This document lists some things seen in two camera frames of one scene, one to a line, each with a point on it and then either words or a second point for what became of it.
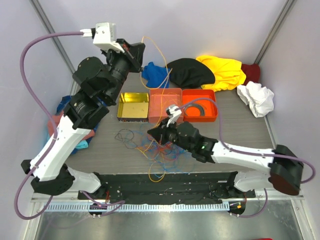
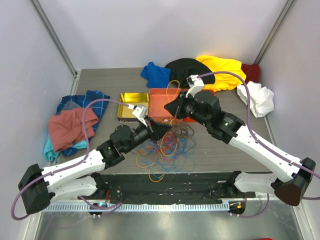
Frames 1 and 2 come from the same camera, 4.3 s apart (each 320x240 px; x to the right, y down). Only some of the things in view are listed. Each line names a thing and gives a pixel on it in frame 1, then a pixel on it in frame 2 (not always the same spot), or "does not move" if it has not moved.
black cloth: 189,73 does not move
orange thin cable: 165,75 to 176,97
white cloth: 260,99 does not move
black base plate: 167,187 does not move
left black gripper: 132,55 to 155,130
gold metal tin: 133,107 does not move
